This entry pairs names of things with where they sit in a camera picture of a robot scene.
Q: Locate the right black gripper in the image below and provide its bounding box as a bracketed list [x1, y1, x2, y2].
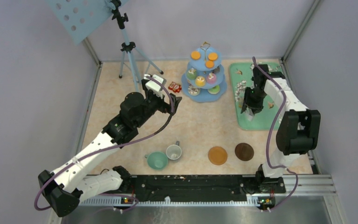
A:
[242, 87, 267, 116]

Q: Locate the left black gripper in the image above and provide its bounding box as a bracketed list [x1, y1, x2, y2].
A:
[134, 80, 182, 128]

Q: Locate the white chocolate drizzle donut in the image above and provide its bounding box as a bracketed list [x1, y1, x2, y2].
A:
[187, 85, 200, 96]

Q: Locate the yellow dome cake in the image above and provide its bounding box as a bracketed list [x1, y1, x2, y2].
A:
[195, 76, 207, 87]

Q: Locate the green dome cake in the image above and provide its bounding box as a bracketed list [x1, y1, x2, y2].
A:
[186, 68, 198, 81]

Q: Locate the blue three-tier cake stand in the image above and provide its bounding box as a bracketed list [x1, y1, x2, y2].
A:
[181, 42, 227, 103]

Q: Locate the green glazed donut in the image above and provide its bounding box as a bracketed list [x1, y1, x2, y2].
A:
[207, 85, 220, 95]

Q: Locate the pink dome cake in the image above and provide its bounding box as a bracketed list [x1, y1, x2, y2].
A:
[206, 72, 217, 84]

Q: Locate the round orange biscuit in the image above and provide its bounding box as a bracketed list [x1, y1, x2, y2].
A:
[207, 52, 219, 61]
[190, 51, 201, 60]

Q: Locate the small brown cookie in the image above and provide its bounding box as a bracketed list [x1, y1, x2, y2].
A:
[205, 60, 214, 69]

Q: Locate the white grey teacup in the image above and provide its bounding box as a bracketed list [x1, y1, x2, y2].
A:
[165, 141, 182, 161]

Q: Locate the dark brown saucer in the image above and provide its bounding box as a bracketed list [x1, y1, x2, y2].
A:
[234, 143, 255, 161]

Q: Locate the green teacup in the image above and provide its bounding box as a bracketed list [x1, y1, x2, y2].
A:
[145, 152, 169, 170]

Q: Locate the orange saucer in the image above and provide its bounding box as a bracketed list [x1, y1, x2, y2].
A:
[208, 146, 228, 165]

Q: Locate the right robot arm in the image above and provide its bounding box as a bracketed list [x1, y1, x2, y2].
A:
[241, 63, 321, 194]

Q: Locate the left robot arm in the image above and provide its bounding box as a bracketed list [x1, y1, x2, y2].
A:
[34, 90, 182, 217]

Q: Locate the red owl toy block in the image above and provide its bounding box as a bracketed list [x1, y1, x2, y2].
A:
[168, 82, 182, 93]

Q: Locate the green floral serving tray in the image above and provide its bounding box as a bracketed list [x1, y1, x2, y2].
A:
[229, 63, 279, 131]

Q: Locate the light blue tripod stand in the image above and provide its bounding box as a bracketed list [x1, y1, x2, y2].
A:
[105, 0, 164, 91]

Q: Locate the blue perforated board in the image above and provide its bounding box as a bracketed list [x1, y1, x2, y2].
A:
[46, 0, 128, 45]

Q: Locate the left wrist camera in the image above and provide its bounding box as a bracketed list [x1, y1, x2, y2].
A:
[143, 74, 166, 99]

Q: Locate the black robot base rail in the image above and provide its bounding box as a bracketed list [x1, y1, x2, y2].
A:
[117, 173, 286, 206]

